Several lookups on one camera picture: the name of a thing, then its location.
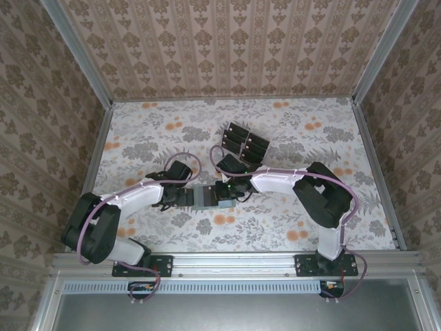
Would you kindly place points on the black credit card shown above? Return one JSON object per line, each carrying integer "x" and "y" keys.
{"x": 259, "y": 138}
{"x": 253, "y": 159}
{"x": 207, "y": 196}
{"x": 230, "y": 148}
{"x": 236, "y": 134}
{"x": 256, "y": 145}
{"x": 254, "y": 152}
{"x": 233, "y": 141}
{"x": 239, "y": 127}

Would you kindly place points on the grey rectangular block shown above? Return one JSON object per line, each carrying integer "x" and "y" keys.
{"x": 196, "y": 193}

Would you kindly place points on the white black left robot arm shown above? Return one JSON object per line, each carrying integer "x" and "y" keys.
{"x": 138, "y": 198}

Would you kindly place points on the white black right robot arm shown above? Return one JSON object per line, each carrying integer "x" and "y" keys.
{"x": 275, "y": 181}

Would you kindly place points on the small black controller board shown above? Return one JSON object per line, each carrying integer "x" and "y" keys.
{"x": 332, "y": 287}
{"x": 141, "y": 288}

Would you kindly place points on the grey metal panel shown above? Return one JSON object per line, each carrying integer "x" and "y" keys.
{"x": 234, "y": 313}

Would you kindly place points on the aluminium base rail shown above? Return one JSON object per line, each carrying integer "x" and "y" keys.
{"x": 234, "y": 263}

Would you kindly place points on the aluminium side rail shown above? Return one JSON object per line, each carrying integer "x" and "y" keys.
{"x": 378, "y": 172}
{"x": 101, "y": 145}

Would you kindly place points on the aluminium frame post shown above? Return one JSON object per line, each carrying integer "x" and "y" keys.
{"x": 79, "y": 55}
{"x": 382, "y": 51}

